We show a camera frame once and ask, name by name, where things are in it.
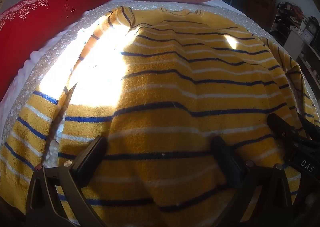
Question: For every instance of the small table clock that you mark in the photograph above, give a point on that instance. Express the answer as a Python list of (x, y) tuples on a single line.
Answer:
[(313, 26)]

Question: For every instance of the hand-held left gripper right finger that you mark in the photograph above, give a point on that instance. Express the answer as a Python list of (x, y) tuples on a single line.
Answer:
[(223, 154)]

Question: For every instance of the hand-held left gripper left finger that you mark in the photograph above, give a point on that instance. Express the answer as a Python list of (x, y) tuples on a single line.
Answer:
[(96, 150)]

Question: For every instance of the beige dotted quilt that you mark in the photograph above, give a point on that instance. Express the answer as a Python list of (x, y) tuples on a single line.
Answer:
[(50, 67)]

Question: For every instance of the cluttered shelf unit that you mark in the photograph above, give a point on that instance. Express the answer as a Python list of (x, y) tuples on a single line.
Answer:
[(292, 24)]

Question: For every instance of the red floral pillow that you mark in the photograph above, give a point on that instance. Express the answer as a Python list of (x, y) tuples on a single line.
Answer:
[(45, 24)]

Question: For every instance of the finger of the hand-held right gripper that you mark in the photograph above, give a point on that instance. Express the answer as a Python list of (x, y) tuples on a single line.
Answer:
[(310, 127), (280, 125)]

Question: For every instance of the yellow striped sweater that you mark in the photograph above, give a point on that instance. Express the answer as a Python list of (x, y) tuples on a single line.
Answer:
[(175, 87)]

